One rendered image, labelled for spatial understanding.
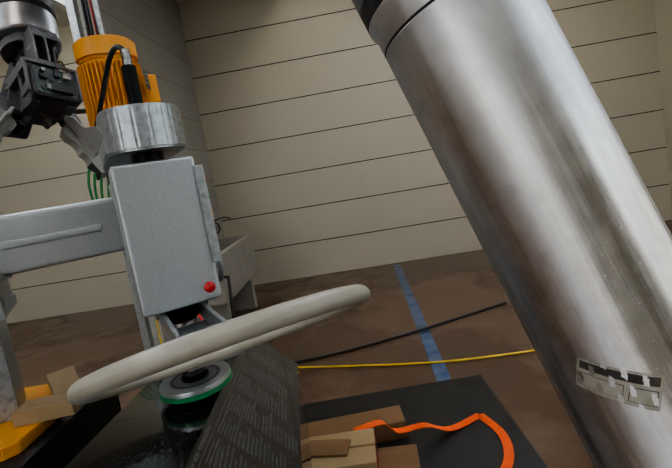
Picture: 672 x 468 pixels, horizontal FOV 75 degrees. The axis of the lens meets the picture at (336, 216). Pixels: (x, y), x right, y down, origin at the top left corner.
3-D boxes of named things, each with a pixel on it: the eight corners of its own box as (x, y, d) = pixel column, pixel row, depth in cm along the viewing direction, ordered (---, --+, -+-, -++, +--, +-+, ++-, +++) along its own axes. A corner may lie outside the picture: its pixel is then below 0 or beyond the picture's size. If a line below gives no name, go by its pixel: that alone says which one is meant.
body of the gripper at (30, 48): (26, 92, 57) (11, 17, 60) (2, 126, 62) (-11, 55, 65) (86, 104, 64) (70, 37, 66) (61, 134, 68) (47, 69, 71)
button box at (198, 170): (207, 260, 133) (188, 167, 130) (215, 257, 135) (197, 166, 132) (213, 263, 126) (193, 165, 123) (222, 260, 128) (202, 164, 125)
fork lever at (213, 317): (142, 314, 150) (139, 300, 149) (199, 298, 158) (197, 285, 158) (170, 379, 89) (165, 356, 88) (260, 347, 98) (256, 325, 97)
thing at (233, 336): (88, 406, 83) (85, 390, 84) (316, 325, 106) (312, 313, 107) (33, 413, 42) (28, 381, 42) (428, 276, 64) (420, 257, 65)
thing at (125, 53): (130, 113, 127) (116, 52, 125) (144, 112, 129) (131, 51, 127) (130, 111, 124) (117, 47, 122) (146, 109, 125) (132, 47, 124)
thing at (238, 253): (173, 354, 414) (153, 266, 405) (216, 309, 543) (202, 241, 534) (236, 345, 410) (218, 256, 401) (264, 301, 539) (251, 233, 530)
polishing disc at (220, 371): (144, 394, 132) (143, 390, 132) (198, 361, 150) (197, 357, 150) (193, 403, 121) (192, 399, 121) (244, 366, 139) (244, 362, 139)
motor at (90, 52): (88, 148, 190) (66, 54, 186) (163, 139, 204) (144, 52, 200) (87, 139, 165) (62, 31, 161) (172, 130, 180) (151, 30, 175)
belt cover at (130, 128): (101, 186, 195) (92, 148, 193) (160, 177, 207) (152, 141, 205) (102, 170, 111) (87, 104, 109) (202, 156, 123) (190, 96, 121)
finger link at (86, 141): (115, 160, 66) (67, 110, 63) (97, 178, 69) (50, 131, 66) (129, 151, 68) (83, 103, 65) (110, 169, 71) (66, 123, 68)
